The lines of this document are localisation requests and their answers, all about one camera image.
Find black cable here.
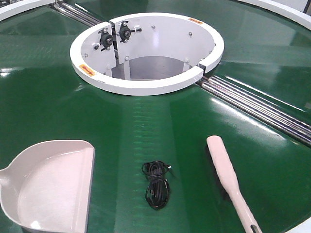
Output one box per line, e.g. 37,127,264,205
141,160,173,211

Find beige hand broom black bristles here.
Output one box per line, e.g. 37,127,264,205
206,135,262,233

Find beige plastic dustpan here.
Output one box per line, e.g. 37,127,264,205
0,140,95,233

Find yellow arrow sticker front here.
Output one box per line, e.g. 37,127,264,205
79,64,96,77

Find orange sticker rear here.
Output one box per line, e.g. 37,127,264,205
188,18,204,25

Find steel rollers upper left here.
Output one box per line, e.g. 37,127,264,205
50,0,103,27

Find white outer rim right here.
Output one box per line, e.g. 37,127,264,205
240,0,311,30

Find white rim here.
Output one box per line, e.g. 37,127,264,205
240,0,311,30
0,0,55,21

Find white outer rim left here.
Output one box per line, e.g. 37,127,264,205
0,0,55,21

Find white central ring housing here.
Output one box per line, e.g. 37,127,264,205
70,13,225,96

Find right black bearing mount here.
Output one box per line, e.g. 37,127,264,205
117,21,142,43

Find black bearing mount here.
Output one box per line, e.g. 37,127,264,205
98,28,113,51
117,21,142,43

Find left black bearing mount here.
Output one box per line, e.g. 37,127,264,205
98,28,113,51

